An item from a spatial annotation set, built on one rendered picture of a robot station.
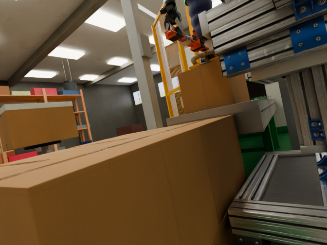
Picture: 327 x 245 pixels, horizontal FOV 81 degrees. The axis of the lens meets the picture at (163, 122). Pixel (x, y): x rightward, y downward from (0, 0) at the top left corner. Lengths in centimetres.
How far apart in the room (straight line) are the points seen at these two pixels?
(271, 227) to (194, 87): 107
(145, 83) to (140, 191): 218
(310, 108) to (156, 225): 78
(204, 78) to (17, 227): 136
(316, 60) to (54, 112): 212
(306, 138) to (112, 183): 85
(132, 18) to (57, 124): 163
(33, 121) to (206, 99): 162
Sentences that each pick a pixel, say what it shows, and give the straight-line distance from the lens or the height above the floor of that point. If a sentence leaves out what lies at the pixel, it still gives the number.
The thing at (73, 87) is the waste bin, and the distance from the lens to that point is 852.
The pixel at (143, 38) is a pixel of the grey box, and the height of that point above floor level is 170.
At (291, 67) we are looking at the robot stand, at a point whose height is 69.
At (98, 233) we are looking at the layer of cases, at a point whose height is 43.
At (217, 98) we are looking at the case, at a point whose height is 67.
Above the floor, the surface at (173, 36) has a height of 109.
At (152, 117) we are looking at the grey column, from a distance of 250.
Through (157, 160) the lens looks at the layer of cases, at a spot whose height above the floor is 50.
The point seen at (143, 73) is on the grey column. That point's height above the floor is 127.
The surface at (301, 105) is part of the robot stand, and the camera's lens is 101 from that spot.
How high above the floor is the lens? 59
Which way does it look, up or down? level
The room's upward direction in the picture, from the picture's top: 12 degrees counter-clockwise
